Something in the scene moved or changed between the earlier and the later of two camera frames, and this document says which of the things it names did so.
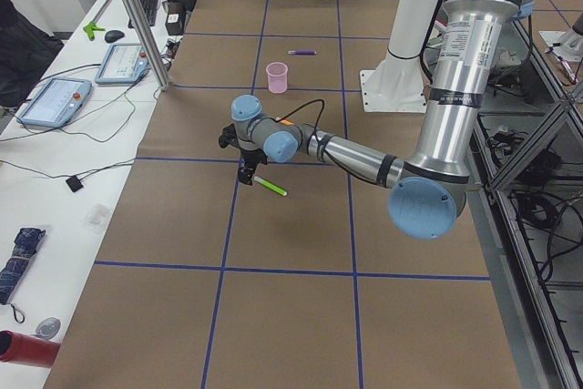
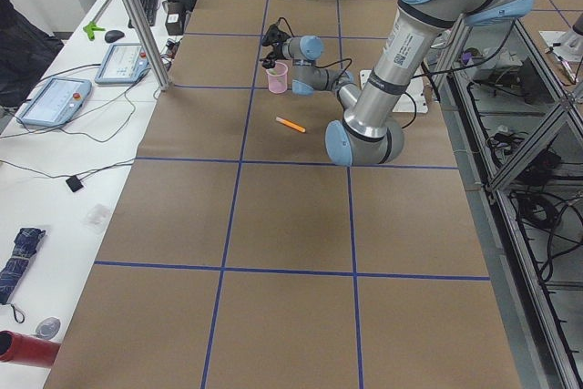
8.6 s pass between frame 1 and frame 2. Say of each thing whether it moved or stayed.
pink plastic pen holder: stayed
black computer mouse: stayed
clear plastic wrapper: stayed
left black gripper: moved
